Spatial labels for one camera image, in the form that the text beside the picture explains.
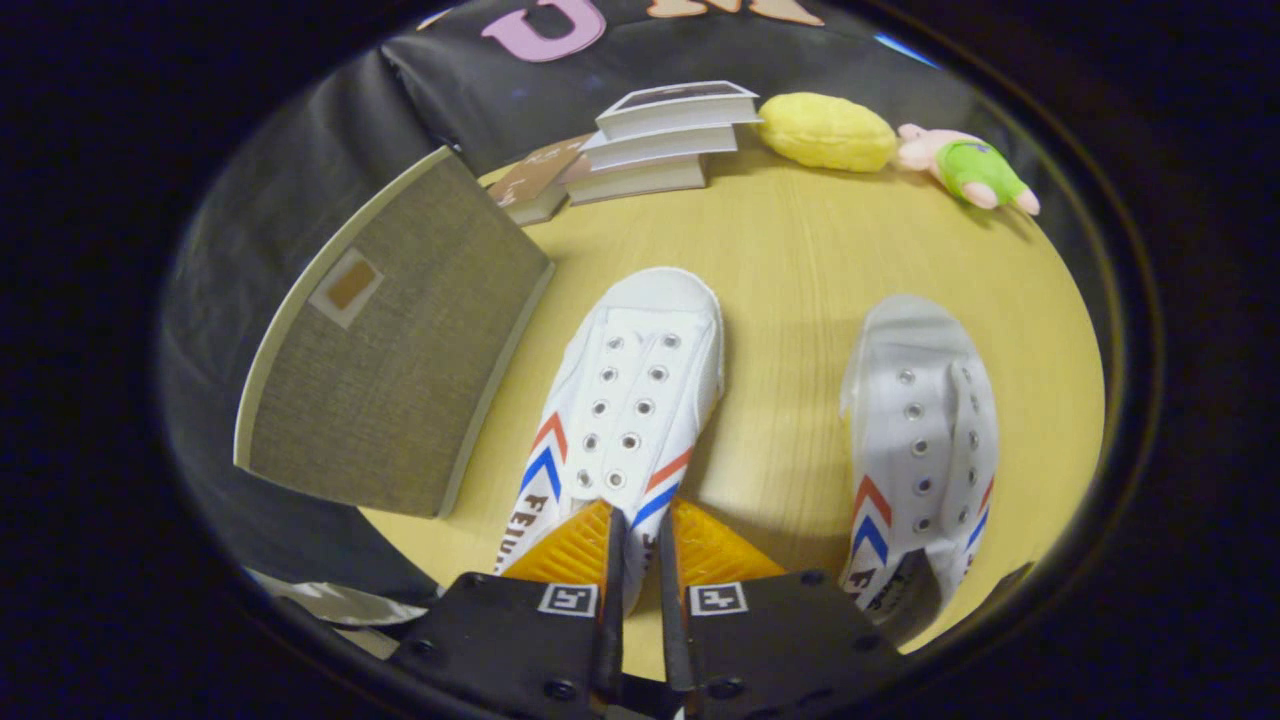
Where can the white canvas shoe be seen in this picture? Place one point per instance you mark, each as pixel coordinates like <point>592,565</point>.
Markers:
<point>920,430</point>
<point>640,380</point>

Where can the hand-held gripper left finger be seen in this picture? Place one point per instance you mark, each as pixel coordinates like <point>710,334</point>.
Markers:
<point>610,640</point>

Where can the brown cover book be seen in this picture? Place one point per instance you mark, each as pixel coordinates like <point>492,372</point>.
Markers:
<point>535,170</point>

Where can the white book portrait cover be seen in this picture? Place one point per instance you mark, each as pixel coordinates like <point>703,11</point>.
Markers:
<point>680,112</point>

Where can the white paperback book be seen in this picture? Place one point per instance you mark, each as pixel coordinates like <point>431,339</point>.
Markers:
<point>660,150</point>

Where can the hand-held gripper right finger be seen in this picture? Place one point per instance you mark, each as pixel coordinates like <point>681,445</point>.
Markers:
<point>675,640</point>

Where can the grey fabric storage box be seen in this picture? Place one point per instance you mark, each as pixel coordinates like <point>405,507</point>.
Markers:
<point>400,380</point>

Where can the thick tan cover book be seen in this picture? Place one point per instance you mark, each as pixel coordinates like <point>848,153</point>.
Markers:
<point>640,180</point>

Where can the yellow plush toy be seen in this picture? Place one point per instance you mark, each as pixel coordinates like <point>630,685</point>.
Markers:
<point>825,132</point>

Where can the pink and green plush toy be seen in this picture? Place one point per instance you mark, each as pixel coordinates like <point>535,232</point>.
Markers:
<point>975,170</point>

